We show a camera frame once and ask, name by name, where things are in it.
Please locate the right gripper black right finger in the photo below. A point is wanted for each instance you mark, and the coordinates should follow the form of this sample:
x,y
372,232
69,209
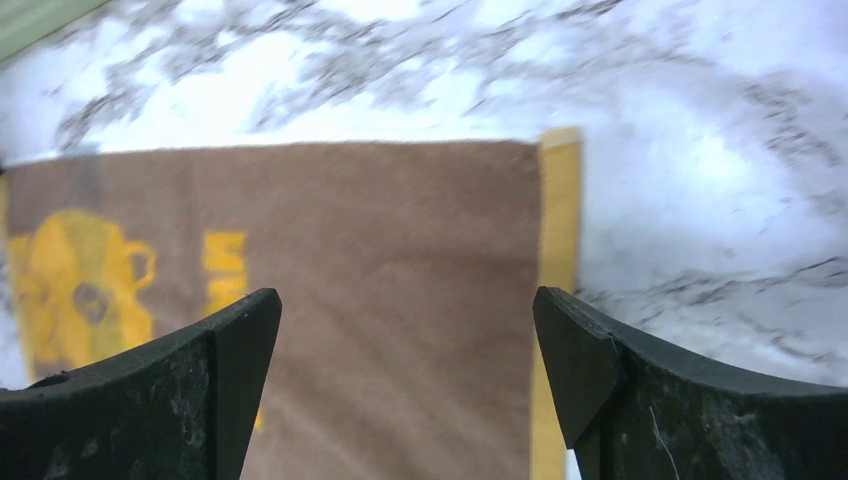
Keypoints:
x,y
633,406

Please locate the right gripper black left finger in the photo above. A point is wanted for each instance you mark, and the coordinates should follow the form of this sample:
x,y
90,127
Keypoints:
x,y
181,406

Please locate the light green plastic basket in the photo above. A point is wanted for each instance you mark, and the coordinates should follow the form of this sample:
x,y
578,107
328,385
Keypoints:
x,y
24,22

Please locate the yellow towel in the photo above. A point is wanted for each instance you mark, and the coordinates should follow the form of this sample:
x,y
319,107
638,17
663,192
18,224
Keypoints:
x,y
406,272

